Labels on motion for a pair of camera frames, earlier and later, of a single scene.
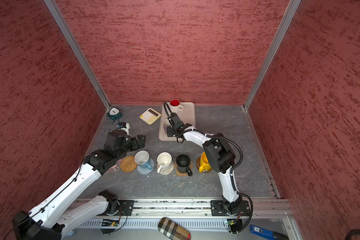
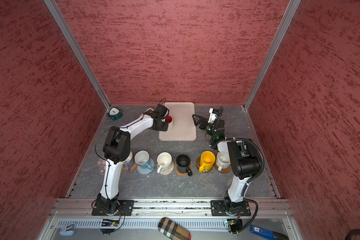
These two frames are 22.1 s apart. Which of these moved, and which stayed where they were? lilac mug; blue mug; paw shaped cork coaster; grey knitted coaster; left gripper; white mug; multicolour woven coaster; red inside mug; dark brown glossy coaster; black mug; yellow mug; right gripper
Moved: left gripper; red inside mug; lilac mug; right gripper
Stayed: blue mug; paw shaped cork coaster; grey knitted coaster; white mug; multicolour woven coaster; black mug; dark brown glossy coaster; yellow mug
